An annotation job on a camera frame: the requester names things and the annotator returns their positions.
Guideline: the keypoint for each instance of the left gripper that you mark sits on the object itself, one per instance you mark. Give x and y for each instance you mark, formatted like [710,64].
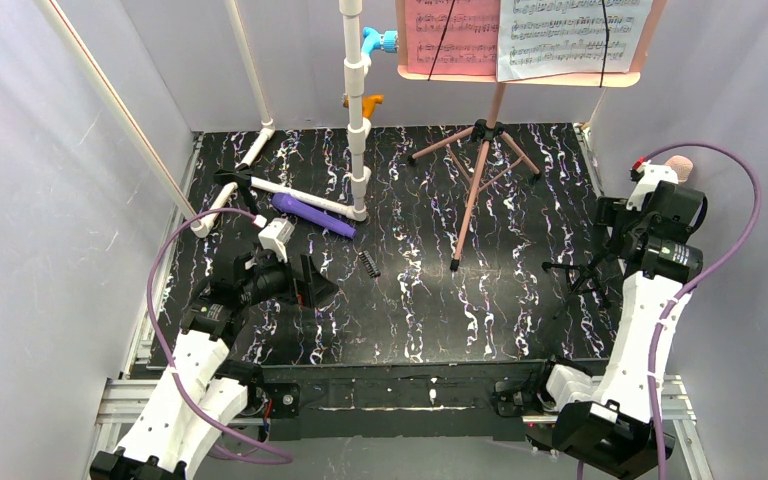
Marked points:
[302,287]

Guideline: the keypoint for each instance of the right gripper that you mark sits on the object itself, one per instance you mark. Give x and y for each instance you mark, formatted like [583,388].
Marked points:
[608,216]

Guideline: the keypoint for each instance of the black tripod mic stand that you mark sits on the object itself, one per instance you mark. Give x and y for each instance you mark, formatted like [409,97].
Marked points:
[582,279]

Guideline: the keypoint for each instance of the purple microphone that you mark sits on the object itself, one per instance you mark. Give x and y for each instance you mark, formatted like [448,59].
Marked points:
[288,204]

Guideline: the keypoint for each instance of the pink microphone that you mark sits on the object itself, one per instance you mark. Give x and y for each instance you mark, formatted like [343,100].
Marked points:
[682,167]

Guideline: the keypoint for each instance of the black round-base mic stand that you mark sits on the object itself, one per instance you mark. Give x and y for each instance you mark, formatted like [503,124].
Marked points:
[235,181]

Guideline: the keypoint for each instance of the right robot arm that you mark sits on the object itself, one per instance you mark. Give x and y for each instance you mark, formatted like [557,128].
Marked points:
[610,424]

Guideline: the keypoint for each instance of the pink music stand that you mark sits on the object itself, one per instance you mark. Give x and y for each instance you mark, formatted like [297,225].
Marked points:
[486,131]

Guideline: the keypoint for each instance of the orange clip on pipe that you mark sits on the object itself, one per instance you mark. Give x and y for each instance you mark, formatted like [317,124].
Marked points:
[370,103]

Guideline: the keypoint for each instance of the white sheet music page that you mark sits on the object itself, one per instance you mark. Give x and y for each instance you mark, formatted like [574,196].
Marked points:
[547,38]

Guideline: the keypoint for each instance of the pink sheet music page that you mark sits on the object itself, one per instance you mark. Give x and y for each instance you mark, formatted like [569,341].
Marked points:
[451,37]

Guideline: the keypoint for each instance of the blue clip on pipe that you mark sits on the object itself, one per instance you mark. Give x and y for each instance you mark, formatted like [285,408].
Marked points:
[374,40]

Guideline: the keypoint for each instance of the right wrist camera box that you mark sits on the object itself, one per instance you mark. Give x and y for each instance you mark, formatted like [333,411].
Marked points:
[646,177]

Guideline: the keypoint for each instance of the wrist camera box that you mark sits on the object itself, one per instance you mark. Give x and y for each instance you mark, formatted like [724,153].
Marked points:
[646,177]
[274,235]

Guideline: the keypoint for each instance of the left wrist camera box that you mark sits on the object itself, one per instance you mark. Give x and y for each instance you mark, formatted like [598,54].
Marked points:
[274,235]

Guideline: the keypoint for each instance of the white PVC pipe frame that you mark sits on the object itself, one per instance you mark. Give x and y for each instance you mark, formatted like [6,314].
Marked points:
[264,68]

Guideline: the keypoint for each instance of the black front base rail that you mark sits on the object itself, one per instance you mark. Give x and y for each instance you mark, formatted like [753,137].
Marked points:
[471,399]

